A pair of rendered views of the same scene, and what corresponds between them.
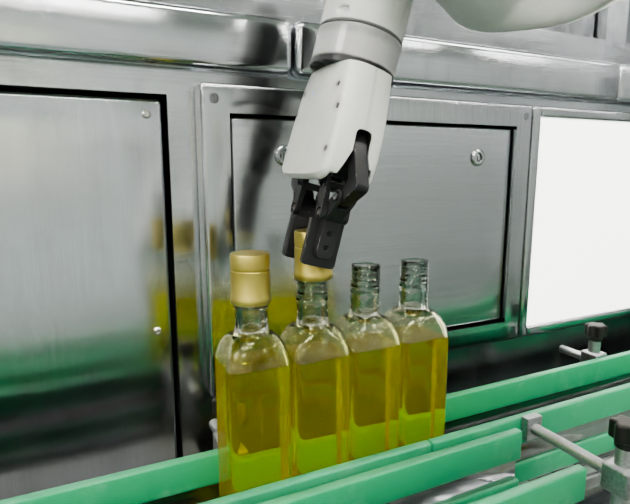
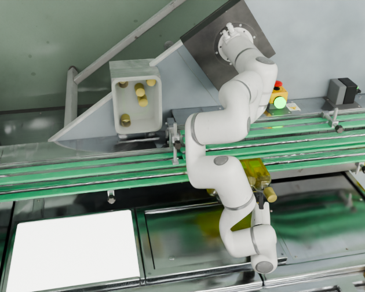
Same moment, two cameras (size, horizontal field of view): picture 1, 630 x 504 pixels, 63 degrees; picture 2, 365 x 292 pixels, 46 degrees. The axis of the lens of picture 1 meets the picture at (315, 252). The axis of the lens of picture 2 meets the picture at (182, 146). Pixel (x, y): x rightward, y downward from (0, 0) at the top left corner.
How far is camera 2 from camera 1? 131 cm
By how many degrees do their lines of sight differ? 57
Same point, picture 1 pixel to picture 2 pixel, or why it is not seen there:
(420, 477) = (217, 153)
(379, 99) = (259, 215)
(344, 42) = not seen: hidden behind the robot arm
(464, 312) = (163, 213)
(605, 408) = (138, 165)
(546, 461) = (163, 155)
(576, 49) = not seen: outside the picture
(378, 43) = not seen: hidden behind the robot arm
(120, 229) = (291, 230)
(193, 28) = (294, 271)
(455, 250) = (174, 230)
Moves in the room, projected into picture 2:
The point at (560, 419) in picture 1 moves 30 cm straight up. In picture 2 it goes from (160, 163) to (175, 219)
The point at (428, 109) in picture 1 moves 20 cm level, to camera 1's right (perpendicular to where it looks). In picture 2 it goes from (201, 266) to (145, 255)
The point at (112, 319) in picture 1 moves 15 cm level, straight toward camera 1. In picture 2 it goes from (284, 212) to (292, 181)
